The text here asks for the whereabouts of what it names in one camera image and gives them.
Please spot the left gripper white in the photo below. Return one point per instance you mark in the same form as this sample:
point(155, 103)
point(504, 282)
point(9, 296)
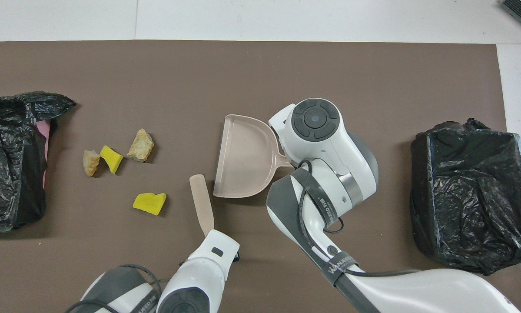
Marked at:
point(217, 250)

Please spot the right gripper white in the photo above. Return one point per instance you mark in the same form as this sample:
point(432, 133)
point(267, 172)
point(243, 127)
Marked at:
point(280, 124)

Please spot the beige plastic dustpan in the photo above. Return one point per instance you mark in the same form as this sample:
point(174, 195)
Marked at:
point(243, 161)

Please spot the beige brush with black bristles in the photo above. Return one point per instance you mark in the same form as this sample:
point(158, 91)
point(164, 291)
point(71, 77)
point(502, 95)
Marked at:
point(200, 200)

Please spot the yellow notched sponge piece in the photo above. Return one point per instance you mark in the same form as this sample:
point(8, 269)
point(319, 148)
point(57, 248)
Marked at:
point(148, 203)

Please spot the large beige bread piece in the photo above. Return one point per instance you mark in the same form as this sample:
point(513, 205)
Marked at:
point(141, 145)

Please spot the yellow wedge sponge piece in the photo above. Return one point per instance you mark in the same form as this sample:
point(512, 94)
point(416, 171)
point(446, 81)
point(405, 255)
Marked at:
point(111, 158)

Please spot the small tan bread piece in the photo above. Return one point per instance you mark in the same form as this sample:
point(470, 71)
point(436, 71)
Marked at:
point(91, 161)

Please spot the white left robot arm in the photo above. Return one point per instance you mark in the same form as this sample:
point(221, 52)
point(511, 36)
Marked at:
point(186, 282)

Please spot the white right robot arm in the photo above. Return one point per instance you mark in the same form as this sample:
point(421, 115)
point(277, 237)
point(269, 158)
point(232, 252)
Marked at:
point(330, 152)

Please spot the pink bin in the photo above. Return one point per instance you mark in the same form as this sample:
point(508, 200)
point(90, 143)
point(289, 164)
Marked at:
point(46, 143)

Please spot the black trash bag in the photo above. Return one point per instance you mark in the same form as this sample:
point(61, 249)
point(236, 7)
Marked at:
point(8, 165)
point(469, 195)

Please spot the brown table mat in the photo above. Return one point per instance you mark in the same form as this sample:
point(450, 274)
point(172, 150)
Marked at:
point(260, 74)

